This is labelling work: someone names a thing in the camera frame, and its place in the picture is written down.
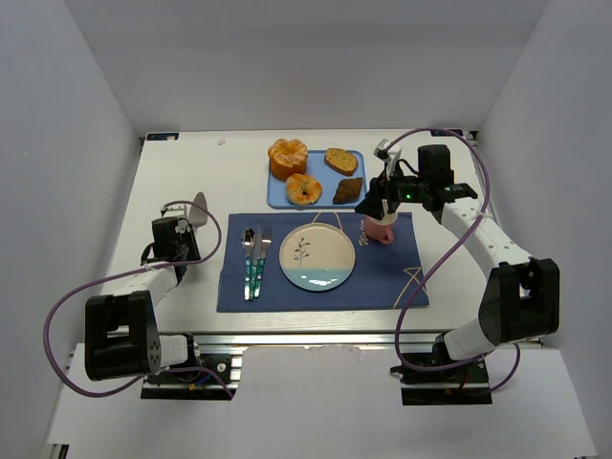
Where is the spoon with teal handle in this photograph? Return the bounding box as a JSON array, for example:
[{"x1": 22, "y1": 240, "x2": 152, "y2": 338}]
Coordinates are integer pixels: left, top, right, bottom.
[{"x1": 241, "y1": 228, "x2": 255, "y2": 301}]

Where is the fork with teal handle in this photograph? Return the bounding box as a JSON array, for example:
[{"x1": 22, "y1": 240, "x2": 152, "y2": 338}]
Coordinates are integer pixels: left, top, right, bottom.
[{"x1": 254, "y1": 227, "x2": 272, "y2": 298}]

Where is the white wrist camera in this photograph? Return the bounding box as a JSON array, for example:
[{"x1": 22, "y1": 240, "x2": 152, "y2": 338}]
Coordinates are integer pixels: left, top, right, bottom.
[
  {"x1": 374, "y1": 139, "x2": 402, "y2": 179},
  {"x1": 160, "y1": 204, "x2": 189, "y2": 228}
]

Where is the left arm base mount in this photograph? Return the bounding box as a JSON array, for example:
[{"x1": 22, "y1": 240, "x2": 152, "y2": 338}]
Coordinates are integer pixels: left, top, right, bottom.
[{"x1": 141, "y1": 335, "x2": 246, "y2": 401}]

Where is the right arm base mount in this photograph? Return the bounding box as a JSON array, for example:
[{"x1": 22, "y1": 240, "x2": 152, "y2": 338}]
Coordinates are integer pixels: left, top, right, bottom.
[{"x1": 390, "y1": 341, "x2": 492, "y2": 406}]

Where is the light blue tray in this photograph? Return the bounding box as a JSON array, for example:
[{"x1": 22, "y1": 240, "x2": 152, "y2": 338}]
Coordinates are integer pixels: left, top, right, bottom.
[{"x1": 267, "y1": 149, "x2": 368, "y2": 209}]

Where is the chocolate croissant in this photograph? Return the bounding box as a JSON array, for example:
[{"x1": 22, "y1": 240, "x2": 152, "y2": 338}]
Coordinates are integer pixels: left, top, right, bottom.
[{"x1": 333, "y1": 177, "x2": 363, "y2": 205}]

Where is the white and blue plate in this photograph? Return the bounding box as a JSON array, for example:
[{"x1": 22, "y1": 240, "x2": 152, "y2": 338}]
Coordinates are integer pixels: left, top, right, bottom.
[{"x1": 278, "y1": 223, "x2": 356, "y2": 293}]

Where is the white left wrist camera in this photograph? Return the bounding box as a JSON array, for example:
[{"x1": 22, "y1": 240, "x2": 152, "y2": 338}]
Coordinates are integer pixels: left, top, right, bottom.
[{"x1": 160, "y1": 204, "x2": 189, "y2": 228}]

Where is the tall orange round bread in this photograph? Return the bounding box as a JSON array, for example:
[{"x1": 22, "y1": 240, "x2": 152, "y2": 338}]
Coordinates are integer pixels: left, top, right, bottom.
[{"x1": 268, "y1": 139, "x2": 309, "y2": 182}]

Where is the aluminium frame rail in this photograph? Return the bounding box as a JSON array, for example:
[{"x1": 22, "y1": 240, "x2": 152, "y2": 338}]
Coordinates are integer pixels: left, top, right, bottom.
[{"x1": 190, "y1": 332, "x2": 450, "y2": 350}]

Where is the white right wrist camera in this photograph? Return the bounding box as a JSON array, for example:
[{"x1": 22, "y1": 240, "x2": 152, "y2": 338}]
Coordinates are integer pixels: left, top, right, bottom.
[{"x1": 374, "y1": 139, "x2": 402, "y2": 179}]

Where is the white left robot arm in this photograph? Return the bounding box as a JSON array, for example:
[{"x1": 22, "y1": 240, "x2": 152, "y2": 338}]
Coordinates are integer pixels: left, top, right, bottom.
[{"x1": 85, "y1": 265, "x2": 200, "y2": 381}]

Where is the pink mug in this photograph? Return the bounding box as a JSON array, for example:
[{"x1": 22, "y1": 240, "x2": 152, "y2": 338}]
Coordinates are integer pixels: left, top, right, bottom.
[{"x1": 362, "y1": 213, "x2": 398, "y2": 245}]

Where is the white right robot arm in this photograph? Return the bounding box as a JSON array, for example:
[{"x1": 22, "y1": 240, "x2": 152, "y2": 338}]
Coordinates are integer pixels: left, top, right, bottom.
[{"x1": 356, "y1": 140, "x2": 560, "y2": 366}]

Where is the sliced loaf bread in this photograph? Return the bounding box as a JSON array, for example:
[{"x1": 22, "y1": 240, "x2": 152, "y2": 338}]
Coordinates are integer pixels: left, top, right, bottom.
[{"x1": 324, "y1": 148, "x2": 359, "y2": 176}]

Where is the blue fabric placemat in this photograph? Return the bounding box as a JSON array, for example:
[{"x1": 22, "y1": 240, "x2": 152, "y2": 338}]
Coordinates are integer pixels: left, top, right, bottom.
[{"x1": 217, "y1": 211, "x2": 429, "y2": 313}]

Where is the spatula with wooden handle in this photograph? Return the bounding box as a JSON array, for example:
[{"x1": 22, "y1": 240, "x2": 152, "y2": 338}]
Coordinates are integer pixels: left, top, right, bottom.
[{"x1": 187, "y1": 191, "x2": 208, "y2": 229}]

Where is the knife with teal handle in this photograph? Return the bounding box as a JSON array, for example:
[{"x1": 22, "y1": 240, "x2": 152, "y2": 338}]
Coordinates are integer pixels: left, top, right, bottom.
[{"x1": 250, "y1": 225, "x2": 262, "y2": 300}]

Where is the orange ring bun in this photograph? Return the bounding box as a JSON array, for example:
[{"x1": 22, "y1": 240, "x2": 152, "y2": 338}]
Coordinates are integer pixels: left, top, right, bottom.
[{"x1": 285, "y1": 173, "x2": 322, "y2": 206}]

